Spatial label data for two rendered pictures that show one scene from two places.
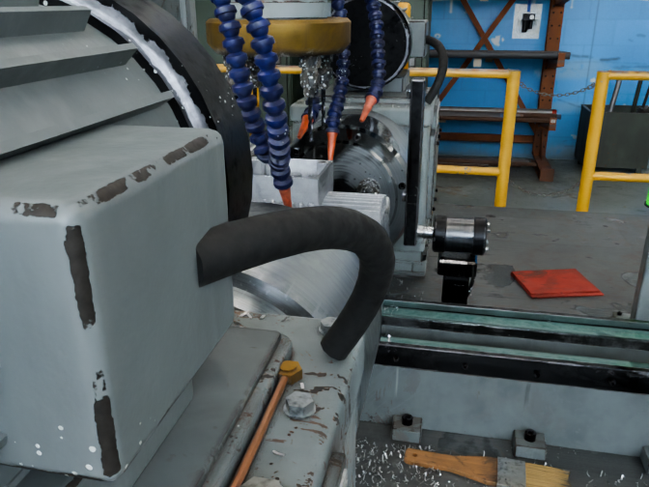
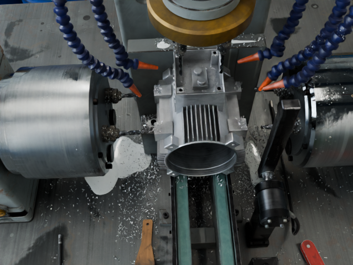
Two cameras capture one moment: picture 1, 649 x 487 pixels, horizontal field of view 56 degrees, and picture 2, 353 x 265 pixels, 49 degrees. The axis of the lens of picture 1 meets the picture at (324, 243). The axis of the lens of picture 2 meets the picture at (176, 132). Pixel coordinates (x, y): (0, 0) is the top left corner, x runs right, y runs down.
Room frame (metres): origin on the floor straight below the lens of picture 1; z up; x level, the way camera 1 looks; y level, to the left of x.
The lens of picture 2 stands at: (0.66, -0.45, 1.75)
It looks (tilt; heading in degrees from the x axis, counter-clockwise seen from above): 58 degrees down; 79
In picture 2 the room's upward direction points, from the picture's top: 3 degrees counter-clockwise
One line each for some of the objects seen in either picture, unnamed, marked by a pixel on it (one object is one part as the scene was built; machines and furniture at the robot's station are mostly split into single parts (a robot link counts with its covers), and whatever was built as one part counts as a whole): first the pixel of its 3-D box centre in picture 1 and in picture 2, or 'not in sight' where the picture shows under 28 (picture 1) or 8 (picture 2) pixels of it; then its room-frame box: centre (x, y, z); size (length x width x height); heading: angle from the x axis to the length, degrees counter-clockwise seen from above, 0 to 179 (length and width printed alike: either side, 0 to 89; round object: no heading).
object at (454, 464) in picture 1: (486, 470); (145, 261); (0.62, -0.20, 0.80); 0.21 x 0.05 x 0.01; 74
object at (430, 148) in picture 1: (370, 171); not in sight; (1.39, -0.11, 0.99); 0.35 x 0.31 x 0.37; 168
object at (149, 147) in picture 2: not in sight; (155, 133); (0.72, 0.11, 0.86); 0.07 x 0.06 x 0.12; 168
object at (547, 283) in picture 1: (555, 282); not in sight; (1.17, -0.48, 0.80); 0.15 x 0.12 x 0.01; 95
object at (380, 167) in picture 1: (352, 179); (347, 109); (1.13, -0.05, 1.04); 0.41 x 0.25 x 0.25; 168
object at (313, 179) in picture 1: (283, 192); (198, 81); (0.82, 0.06, 1.11); 0.12 x 0.11 x 0.07; 78
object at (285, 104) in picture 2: (415, 164); (276, 144); (0.91, -0.14, 1.12); 0.04 x 0.03 x 0.26; 78
